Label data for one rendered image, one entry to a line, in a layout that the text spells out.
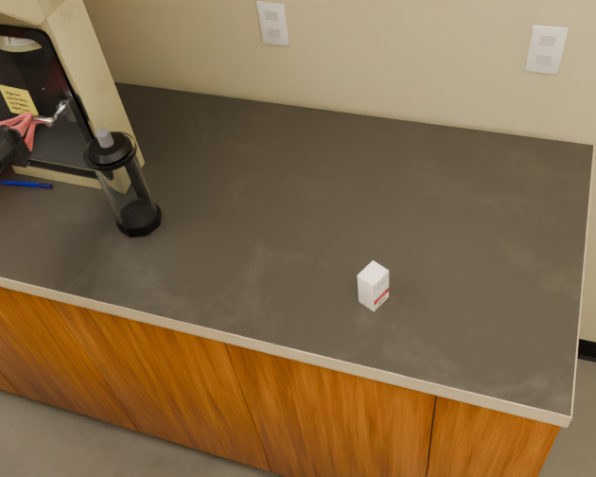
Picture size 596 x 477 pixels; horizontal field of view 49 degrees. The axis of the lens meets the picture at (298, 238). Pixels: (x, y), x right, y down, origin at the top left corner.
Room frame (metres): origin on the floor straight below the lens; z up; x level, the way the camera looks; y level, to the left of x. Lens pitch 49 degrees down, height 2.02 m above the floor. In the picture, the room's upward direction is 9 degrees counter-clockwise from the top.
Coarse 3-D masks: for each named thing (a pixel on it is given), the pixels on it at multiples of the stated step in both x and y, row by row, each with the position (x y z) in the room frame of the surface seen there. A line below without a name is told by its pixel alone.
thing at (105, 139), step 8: (104, 128) 1.07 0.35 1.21; (96, 136) 1.05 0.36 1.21; (104, 136) 1.05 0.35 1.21; (112, 136) 1.08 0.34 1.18; (120, 136) 1.07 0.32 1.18; (96, 144) 1.06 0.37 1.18; (104, 144) 1.04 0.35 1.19; (112, 144) 1.05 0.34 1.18; (120, 144) 1.05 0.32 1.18; (128, 144) 1.05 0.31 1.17; (88, 152) 1.05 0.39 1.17; (96, 152) 1.03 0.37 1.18; (104, 152) 1.03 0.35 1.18; (112, 152) 1.03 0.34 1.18; (120, 152) 1.03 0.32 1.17; (96, 160) 1.02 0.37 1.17; (104, 160) 1.02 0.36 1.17; (112, 160) 1.02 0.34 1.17
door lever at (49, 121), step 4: (60, 104) 1.17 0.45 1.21; (56, 108) 1.17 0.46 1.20; (60, 108) 1.17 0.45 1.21; (64, 108) 1.16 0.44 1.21; (56, 112) 1.15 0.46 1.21; (60, 112) 1.16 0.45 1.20; (64, 112) 1.17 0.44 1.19; (32, 116) 1.15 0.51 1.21; (36, 116) 1.15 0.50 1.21; (40, 116) 1.15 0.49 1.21; (44, 116) 1.14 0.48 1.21; (48, 116) 1.14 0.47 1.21; (52, 116) 1.14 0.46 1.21; (56, 116) 1.14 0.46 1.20; (20, 120) 1.16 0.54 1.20; (32, 120) 1.14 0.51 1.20; (36, 120) 1.14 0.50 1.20; (40, 120) 1.14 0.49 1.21; (44, 120) 1.13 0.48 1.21; (48, 120) 1.13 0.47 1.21; (52, 120) 1.13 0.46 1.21; (40, 124) 1.14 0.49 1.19; (44, 124) 1.13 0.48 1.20; (48, 124) 1.12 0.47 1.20; (52, 124) 1.12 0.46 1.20
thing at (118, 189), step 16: (96, 176) 1.04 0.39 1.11; (112, 176) 1.01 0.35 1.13; (128, 176) 1.02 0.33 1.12; (144, 176) 1.06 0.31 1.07; (112, 192) 1.02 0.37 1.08; (128, 192) 1.01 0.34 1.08; (144, 192) 1.04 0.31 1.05; (112, 208) 1.04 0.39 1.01; (128, 208) 1.01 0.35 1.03; (144, 208) 1.02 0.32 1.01; (128, 224) 1.02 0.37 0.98; (144, 224) 1.02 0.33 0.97
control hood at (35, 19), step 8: (0, 0) 1.09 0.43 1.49; (8, 0) 1.10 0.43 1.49; (16, 0) 1.12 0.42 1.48; (24, 0) 1.13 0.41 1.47; (32, 0) 1.15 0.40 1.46; (0, 8) 1.08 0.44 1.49; (8, 8) 1.09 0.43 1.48; (16, 8) 1.11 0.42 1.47; (24, 8) 1.12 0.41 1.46; (32, 8) 1.14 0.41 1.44; (40, 8) 1.16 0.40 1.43; (0, 16) 1.12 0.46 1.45; (8, 16) 1.10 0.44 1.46; (16, 16) 1.10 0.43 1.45; (24, 16) 1.12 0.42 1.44; (32, 16) 1.13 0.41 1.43; (40, 16) 1.15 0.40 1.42; (32, 24) 1.13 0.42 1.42
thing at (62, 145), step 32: (0, 32) 1.20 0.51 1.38; (32, 32) 1.16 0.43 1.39; (0, 64) 1.22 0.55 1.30; (32, 64) 1.18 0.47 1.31; (0, 96) 1.24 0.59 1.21; (32, 96) 1.20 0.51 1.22; (64, 96) 1.16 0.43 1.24; (64, 128) 1.18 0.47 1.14; (32, 160) 1.25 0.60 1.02; (64, 160) 1.20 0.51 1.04
